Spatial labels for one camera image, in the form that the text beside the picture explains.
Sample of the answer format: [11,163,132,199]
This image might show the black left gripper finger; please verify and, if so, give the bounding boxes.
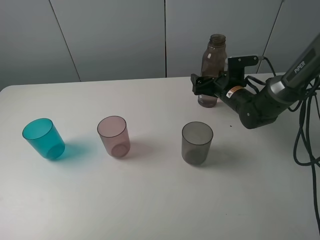
[190,73,215,96]

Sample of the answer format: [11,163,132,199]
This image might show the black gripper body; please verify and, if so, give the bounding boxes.
[213,72,253,112]

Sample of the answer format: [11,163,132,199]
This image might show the smoky transparent water bottle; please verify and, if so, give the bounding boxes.
[197,34,228,109]

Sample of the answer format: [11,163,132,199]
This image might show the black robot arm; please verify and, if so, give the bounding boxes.
[190,36,320,129]

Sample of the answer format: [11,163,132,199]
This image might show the grey transparent plastic cup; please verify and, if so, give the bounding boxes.
[181,121,214,166]

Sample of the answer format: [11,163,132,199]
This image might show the pink transparent plastic cup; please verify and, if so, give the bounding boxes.
[97,115,131,159]

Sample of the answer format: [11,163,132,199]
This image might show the teal transparent plastic cup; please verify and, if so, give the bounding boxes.
[22,118,66,160]

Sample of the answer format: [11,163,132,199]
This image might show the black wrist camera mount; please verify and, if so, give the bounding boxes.
[227,55,259,87]

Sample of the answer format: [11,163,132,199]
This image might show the black cable bundle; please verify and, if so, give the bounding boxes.
[243,56,320,240]

